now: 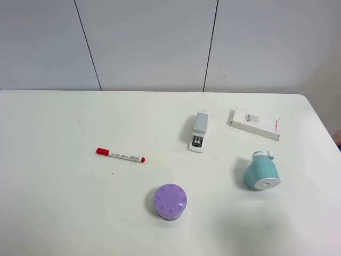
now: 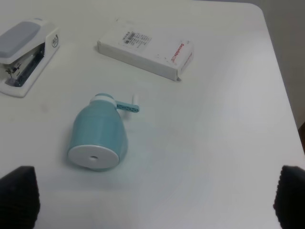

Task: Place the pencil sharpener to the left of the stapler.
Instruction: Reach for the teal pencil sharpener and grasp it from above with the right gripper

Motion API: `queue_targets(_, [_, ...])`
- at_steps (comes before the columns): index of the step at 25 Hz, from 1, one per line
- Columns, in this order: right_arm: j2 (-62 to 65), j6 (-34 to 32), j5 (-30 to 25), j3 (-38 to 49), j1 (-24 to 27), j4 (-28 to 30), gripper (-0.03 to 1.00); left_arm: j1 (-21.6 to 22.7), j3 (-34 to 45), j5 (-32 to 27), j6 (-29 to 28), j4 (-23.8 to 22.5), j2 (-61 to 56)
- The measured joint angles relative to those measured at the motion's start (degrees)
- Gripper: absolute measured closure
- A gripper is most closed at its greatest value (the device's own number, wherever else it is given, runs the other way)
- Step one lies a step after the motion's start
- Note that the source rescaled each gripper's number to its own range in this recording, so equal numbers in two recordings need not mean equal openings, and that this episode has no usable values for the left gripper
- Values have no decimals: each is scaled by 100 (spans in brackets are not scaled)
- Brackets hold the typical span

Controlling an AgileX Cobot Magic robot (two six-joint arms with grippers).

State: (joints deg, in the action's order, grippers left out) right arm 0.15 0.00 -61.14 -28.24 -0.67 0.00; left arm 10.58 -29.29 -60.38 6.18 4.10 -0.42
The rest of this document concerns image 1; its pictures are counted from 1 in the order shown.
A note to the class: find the teal pencil sharpener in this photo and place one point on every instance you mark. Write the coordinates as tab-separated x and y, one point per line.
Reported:
262	173

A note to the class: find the grey white stapler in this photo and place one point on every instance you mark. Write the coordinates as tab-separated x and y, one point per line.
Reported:
199	131

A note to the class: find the red whiteboard marker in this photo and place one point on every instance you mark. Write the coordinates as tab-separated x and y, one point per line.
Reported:
128	157

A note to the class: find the purple round jar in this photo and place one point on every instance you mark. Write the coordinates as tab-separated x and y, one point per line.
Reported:
170	201

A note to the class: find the white cardboard box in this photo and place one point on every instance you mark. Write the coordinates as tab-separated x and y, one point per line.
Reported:
255	122

